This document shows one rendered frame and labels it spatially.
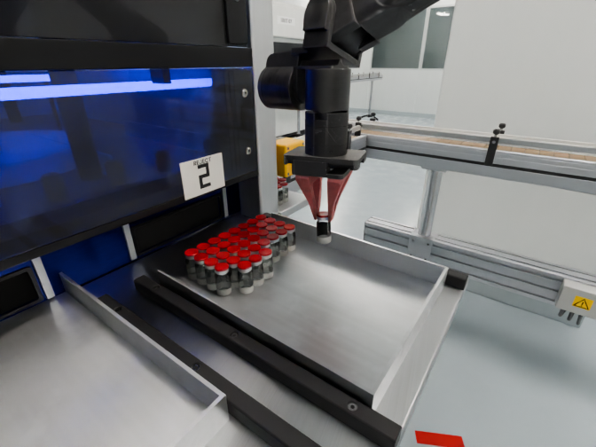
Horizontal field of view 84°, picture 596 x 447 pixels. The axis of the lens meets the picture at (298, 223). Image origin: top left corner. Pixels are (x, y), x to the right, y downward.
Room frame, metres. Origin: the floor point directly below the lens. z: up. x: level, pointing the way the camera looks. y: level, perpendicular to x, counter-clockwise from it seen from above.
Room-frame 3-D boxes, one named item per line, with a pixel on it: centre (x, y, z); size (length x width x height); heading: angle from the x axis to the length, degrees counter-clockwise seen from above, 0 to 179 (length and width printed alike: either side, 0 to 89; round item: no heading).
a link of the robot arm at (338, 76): (0.46, -0.03, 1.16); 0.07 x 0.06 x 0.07; 51
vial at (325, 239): (0.45, -0.04, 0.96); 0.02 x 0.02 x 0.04
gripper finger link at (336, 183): (0.45, -0.04, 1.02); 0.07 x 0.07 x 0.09; 69
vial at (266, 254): (0.44, 0.05, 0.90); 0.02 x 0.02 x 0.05
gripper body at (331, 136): (0.45, -0.04, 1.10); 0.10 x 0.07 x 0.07; 69
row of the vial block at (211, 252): (0.49, 0.10, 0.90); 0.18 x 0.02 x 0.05; 144
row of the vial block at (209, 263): (0.47, 0.08, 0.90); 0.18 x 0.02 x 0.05; 144
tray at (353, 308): (0.41, -0.01, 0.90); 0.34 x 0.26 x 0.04; 54
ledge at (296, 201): (0.78, 0.06, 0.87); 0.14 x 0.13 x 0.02; 54
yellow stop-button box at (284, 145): (0.75, 0.03, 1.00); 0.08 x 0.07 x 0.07; 54
